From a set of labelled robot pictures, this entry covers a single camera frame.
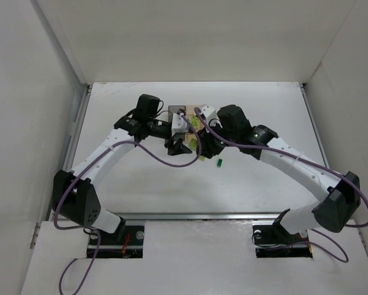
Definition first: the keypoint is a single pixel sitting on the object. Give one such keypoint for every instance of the light green lego brick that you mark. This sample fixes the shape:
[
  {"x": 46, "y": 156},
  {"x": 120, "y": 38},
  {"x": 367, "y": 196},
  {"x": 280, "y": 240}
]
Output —
[{"x": 195, "y": 122}]

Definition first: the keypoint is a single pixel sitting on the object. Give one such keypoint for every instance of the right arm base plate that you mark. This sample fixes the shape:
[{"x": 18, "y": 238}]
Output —
[{"x": 275, "y": 242}]

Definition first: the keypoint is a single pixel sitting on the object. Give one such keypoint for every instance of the metal table rail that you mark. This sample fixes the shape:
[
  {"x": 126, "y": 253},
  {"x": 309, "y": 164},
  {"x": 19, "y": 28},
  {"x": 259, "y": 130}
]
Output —
[{"x": 197, "y": 216}]

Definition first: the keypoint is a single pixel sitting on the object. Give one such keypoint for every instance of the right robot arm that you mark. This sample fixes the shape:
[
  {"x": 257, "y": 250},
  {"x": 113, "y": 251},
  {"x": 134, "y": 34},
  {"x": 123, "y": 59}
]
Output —
[{"x": 337, "y": 195}]

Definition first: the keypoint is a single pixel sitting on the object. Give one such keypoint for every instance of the orange transparent container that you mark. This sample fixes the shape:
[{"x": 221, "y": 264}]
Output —
[{"x": 190, "y": 114}]

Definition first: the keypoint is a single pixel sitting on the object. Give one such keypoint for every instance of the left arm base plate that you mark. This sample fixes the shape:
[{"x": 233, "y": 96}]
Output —
[{"x": 127, "y": 246}]

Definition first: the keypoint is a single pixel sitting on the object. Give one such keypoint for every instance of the grey transparent container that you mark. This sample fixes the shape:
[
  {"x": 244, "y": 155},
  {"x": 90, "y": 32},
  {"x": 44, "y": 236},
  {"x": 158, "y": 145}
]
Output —
[{"x": 174, "y": 109}]

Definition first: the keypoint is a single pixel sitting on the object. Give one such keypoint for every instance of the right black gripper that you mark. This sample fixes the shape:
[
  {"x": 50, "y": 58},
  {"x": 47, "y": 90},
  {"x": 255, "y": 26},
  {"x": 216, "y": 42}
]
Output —
[{"x": 207, "y": 147}]

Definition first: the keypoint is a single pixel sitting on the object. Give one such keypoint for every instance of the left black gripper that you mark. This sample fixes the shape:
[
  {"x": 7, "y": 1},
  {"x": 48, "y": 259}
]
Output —
[{"x": 174, "y": 143}]

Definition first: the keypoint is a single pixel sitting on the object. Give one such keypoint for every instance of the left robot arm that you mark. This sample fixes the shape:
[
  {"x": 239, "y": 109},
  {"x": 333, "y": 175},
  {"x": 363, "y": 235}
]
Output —
[{"x": 75, "y": 192}]

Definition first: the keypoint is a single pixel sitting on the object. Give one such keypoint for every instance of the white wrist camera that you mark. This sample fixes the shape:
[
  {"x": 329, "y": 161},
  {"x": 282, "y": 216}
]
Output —
[
  {"x": 209, "y": 114},
  {"x": 178, "y": 124}
]

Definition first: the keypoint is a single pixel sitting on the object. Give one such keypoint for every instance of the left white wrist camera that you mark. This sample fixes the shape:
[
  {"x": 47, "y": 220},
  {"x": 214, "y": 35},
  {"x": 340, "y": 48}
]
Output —
[{"x": 178, "y": 124}]

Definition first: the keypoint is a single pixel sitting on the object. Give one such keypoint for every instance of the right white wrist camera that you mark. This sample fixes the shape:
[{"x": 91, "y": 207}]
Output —
[{"x": 209, "y": 114}]

